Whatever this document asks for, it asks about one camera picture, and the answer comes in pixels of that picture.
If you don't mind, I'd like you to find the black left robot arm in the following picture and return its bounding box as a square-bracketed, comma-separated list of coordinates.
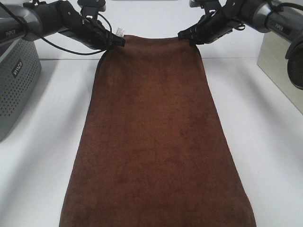
[0, 0, 125, 53]

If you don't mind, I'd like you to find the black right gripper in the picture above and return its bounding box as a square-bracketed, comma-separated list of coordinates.
[178, 4, 244, 45]

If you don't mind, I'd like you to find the black left camera cable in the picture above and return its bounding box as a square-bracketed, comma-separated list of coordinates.
[9, 11, 113, 55]

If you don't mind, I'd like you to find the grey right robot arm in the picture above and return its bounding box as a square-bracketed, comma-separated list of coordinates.
[178, 0, 303, 89]

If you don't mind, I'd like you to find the white towel label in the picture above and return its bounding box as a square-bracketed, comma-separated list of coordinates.
[116, 27, 125, 38]

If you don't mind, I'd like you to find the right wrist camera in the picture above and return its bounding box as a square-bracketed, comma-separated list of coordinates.
[189, 0, 221, 11]

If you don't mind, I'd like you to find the grey perforated plastic basket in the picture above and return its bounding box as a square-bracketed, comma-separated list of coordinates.
[0, 38, 41, 140]

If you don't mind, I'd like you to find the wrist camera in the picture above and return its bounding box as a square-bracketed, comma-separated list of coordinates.
[189, 0, 221, 11]
[77, 0, 106, 15]

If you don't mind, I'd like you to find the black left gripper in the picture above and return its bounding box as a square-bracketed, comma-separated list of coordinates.
[56, 1, 125, 50]

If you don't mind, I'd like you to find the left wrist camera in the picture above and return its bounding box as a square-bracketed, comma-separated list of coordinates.
[77, 0, 106, 15]

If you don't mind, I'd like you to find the beige fabric storage box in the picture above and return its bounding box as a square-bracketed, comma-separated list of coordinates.
[257, 32, 303, 112]

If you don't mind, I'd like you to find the brown towel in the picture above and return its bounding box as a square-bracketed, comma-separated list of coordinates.
[60, 35, 256, 227]

